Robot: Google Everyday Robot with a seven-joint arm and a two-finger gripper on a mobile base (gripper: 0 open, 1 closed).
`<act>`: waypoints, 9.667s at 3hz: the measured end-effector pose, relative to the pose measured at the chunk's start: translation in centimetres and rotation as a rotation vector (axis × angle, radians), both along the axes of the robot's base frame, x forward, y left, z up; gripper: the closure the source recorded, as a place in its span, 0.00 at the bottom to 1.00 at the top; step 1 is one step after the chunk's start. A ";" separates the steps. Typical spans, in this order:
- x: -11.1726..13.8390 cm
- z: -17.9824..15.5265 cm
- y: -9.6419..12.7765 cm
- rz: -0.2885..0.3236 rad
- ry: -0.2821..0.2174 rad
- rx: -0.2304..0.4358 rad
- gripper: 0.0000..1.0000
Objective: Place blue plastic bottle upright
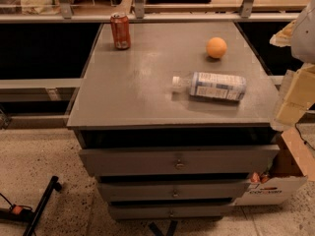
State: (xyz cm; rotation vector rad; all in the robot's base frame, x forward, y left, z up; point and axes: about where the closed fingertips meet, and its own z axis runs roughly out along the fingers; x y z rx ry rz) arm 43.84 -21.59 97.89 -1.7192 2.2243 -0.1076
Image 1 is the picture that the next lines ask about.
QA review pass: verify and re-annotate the black metal bar on floor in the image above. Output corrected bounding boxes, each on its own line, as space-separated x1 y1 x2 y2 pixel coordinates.
23 176 62 236

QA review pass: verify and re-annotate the orange soda can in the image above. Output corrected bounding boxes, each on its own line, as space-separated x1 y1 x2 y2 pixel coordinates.
110 13 131 50

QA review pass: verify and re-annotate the clear bottle with blue label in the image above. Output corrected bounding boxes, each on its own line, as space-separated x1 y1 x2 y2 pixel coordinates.
172 72 247 101

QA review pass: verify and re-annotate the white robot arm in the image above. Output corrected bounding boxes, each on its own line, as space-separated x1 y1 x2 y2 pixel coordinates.
270 0 315 131

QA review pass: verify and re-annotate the black cable with orange clip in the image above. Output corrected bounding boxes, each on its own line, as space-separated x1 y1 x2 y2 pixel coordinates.
0 192 34 222

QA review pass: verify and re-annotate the orange ball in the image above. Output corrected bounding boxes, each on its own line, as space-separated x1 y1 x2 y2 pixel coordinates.
206 37 227 59

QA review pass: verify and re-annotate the grey drawer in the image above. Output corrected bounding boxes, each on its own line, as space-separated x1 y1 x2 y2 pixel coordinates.
108 204 234 220
97 180 249 202
79 145 279 176

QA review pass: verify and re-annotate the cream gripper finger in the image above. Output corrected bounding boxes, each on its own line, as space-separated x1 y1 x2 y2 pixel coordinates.
270 20 296 47
276 64 315 126

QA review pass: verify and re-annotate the white cardboard box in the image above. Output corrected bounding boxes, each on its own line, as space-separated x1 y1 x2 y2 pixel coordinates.
235 128 315 206

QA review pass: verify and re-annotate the top grey drawer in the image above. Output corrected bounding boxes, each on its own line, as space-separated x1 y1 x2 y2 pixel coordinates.
79 145 279 176

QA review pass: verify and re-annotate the middle grey drawer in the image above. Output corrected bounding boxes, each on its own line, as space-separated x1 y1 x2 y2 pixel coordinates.
97 180 249 202

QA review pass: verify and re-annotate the bottom grey drawer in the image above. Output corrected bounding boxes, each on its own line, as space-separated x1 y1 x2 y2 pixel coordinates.
108 204 234 220

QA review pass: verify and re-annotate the grey metal shelf rail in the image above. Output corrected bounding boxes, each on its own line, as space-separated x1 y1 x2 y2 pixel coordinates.
0 13 298 24

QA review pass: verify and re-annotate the grey drawer cabinet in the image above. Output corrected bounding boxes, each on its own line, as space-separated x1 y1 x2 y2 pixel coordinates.
68 23 278 207

